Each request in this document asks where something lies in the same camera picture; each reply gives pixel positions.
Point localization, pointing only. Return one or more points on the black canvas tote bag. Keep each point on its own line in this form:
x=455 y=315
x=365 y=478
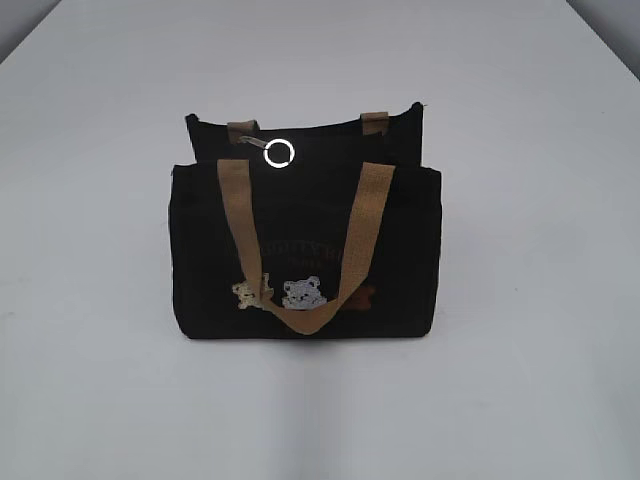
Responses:
x=303 y=184

